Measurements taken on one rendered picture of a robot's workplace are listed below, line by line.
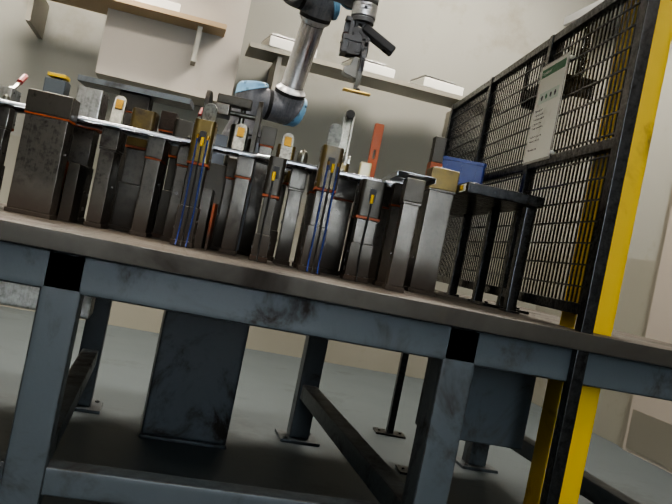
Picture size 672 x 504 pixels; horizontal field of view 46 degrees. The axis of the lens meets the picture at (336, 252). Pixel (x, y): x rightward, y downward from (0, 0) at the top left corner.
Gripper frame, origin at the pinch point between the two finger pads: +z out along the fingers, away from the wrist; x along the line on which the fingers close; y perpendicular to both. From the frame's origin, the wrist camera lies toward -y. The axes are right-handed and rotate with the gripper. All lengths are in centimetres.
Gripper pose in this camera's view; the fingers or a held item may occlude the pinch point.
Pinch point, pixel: (357, 86)
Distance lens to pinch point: 244.1
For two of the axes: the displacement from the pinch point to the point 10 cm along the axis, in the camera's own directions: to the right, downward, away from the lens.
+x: 1.0, 0.2, -9.9
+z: -1.8, 9.8, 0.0
